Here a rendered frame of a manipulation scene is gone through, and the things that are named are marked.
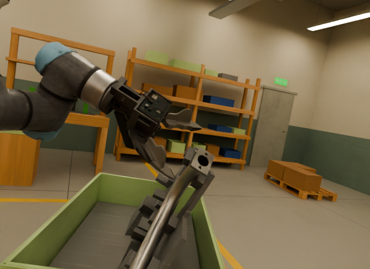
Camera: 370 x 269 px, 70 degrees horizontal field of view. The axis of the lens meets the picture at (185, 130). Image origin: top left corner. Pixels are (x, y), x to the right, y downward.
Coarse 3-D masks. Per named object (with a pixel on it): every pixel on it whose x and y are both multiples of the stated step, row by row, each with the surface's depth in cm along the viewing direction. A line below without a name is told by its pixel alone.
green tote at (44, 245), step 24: (96, 192) 102; (120, 192) 106; (144, 192) 107; (192, 192) 108; (72, 216) 77; (192, 216) 109; (48, 240) 62; (0, 264) 45; (24, 264) 46; (48, 264) 65; (216, 264) 58
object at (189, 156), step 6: (186, 156) 76; (192, 156) 76; (186, 162) 76; (174, 210) 66; (162, 234) 67; (132, 240) 66; (138, 240) 67; (132, 246) 66; (138, 246) 66; (126, 252) 66
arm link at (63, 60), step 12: (48, 48) 50; (60, 48) 51; (36, 60) 50; (48, 60) 49; (60, 60) 50; (72, 60) 50; (84, 60) 52; (48, 72) 50; (60, 72) 50; (72, 72) 50; (84, 72) 50; (48, 84) 50; (60, 84) 50; (72, 84) 50; (84, 84) 50; (72, 96) 53
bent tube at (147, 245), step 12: (204, 156) 56; (192, 168) 54; (204, 168) 54; (180, 180) 61; (192, 180) 61; (168, 192) 63; (180, 192) 62; (168, 204) 61; (156, 216) 59; (168, 216) 60; (156, 228) 57; (144, 240) 55; (156, 240) 55; (144, 252) 53; (132, 264) 51; (144, 264) 51
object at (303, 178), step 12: (276, 168) 547; (288, 168) 512; (300, 168) 528; (312, 168) 555; (288, 180) 507; (300, 180) 479; (312, 180) 474; (300, 192) 474; (312, 192) 474; (324, 192) 488
